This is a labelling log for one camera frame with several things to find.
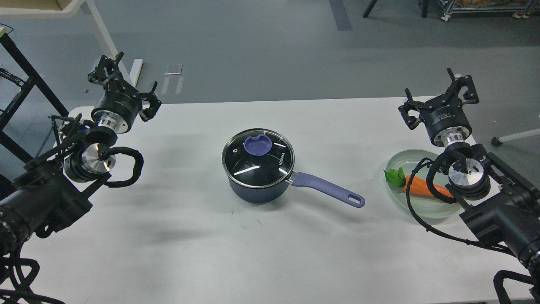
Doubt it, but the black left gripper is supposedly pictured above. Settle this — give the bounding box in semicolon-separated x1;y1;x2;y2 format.
87;52;162;133

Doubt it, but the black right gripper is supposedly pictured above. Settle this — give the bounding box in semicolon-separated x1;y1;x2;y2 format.
398;68;480;147

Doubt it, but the dark blue saucepan purple handle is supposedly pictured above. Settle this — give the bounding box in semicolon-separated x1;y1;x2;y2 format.
223;129;366;208

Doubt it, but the glass lid purple knob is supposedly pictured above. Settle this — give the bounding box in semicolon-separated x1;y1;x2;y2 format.
222;128;294;188

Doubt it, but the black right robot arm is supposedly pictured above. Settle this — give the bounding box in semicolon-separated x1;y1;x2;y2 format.
397;68;540;304

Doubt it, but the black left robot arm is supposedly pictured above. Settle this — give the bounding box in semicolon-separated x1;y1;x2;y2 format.
0;52;162;304

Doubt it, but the white caster stand leg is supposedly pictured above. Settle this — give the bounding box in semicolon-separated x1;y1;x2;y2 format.
491;128;540;147

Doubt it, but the orange toy carrot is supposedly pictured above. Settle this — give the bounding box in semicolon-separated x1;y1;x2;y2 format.
383;167;453;198

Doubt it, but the black metal rack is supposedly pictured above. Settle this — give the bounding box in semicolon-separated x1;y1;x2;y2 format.
0;24;69;184

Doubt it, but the translucent green plate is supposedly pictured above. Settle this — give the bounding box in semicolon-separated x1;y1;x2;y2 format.
383;149;461;219

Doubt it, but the black chair leg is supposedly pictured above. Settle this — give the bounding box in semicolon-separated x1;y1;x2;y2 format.
362;0;429;19

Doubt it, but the metal wheeled cart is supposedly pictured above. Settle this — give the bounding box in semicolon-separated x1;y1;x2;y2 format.
438;0;539;22

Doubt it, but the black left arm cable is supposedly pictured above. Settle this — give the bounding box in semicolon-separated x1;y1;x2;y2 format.
98;147;145;188

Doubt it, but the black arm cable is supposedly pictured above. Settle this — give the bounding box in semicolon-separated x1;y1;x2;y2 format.
98;147;145;188
405;150;515;256

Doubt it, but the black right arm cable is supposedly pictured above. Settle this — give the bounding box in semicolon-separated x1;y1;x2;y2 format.
405;150;515;256

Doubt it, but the white table frame leg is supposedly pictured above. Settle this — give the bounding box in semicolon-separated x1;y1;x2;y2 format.
0;0;144;87

